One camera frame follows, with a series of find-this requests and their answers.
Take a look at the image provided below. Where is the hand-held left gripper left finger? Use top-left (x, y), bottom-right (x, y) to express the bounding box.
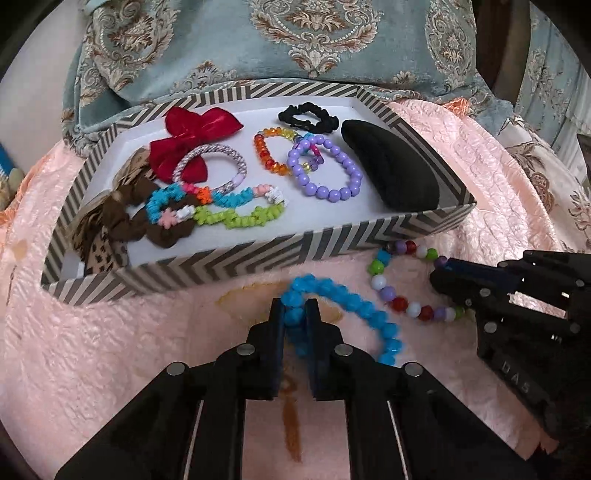
top-left (55, 299), bottom-right (286, 480)

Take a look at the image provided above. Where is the green flower bead bracelet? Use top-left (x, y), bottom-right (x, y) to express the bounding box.
top-left (194, 185), bottom-right (287, 230)

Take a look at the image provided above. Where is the cream floral cloth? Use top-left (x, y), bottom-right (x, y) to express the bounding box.
top-left (499, 115), bottom-right (591, 245)

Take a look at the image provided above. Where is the blue cord with green pompoms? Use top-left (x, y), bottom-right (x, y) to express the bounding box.
top-left (0, 142), bottom-right (25, 206)

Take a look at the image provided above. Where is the purple grey hair tie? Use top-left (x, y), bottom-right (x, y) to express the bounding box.
top-left (172, 144), bottom-right (247, 195)

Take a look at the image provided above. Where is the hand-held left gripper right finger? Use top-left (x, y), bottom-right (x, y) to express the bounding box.
top-left (307, 299), bottom-right (532, 480)

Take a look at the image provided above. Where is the blue flower bead bracelet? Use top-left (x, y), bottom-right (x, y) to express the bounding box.
top-left (147, 184), bottom-right (214, 228)

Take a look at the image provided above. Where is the leopard print bow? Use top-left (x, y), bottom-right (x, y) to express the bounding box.
top-left (69, 150), bottom-right (158, 278)

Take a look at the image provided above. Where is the black foam pad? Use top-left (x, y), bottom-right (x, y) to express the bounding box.
top-left (342, 119), bottom-right (441, 210)

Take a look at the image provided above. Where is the multicoloured bead necklace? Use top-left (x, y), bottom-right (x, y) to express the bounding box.
top-left (368, 239), bottom-right (467, 324)

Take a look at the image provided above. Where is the red satin bow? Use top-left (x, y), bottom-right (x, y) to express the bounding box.
top-left (148, 107), bottom-right (244, 183)

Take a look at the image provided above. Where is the rainbow crystal bead bracelet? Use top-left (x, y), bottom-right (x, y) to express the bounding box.
top-left (253, 128), bottom-right (324, 176)

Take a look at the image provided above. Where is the blue damask cloth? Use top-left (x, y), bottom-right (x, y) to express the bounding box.
top-left (60, 0), bottom-right (591, 153)

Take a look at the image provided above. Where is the brown scrunchie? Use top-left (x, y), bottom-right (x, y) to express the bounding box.
top-left (102, 178), bottom-right (197, 250)

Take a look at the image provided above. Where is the striped cardboard box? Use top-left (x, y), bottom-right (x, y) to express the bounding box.
top-left (41, 82), bottom-right (476, 306)

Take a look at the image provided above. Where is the purple bead bracelet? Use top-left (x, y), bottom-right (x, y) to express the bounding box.
top-left (286, 135), bottom-right (363, 200)

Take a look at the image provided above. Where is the pink quilted blanket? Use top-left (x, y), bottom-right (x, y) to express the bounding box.
top-left (0, 99), bottom-right (591, 480)

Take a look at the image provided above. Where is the blue pompom bead bracelet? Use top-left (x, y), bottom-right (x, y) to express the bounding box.
top-left (279, 274), bottom-right (402, 367)

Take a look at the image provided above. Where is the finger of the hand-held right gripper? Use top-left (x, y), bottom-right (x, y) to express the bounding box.
top-left (436, 251), bottom-right (591, 289)
top-left (429, 270), bottom-right (591, 335)

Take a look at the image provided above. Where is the black scrunchie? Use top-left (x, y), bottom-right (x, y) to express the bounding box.
top-left (278, 103), bottom-right (340, 136)

